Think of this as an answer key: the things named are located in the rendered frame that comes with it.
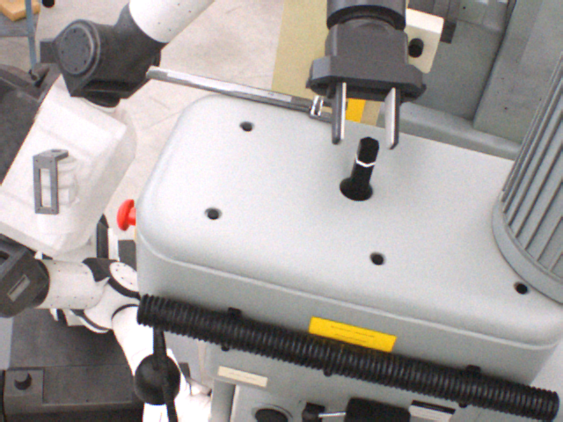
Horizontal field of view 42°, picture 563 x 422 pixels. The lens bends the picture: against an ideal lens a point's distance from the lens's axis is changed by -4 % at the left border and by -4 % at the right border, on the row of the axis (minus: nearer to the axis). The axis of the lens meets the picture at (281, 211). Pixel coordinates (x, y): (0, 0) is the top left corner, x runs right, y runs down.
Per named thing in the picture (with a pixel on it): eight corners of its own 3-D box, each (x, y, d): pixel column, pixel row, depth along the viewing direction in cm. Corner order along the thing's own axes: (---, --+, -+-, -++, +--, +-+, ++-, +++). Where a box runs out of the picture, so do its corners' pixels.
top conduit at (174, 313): (135, 331, 79) (135, 311, 76) (148, 301, 82) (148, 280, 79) (547, 429, 76) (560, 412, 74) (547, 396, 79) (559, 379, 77)
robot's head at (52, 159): (47, 200, 116) (26, 213, 108) (46, 147, 114) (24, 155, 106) (84, 203, 115) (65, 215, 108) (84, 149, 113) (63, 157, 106)
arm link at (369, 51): (409, 112, 85) (407, 20, 88) (435, 79, 76) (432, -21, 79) (300, 102, 84) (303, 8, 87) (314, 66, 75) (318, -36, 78)
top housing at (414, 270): (121, 320, 84) (117, 224, 73) (187, 170, 103) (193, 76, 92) (524, 418, 82) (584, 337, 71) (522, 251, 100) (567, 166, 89)
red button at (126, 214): (113, 235, 92) (113, 213, 89) (125, 213, 95) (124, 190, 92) (139, 242, 92) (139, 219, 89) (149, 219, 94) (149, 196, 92)
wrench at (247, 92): (142, 83, 89) (142, 77, 89) (153, 65, 92) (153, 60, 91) (342, 126, 88) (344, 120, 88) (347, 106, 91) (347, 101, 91)
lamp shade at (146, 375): (131, 368, 116) (130, 346, 111) (177, 363, 117) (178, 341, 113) (136, 408, 111) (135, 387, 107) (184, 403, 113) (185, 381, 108)
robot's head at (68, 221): (40, 220, 118) (35, 235, 109) (38, 156, 115) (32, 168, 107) (82, 219, 119) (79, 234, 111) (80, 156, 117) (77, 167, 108)
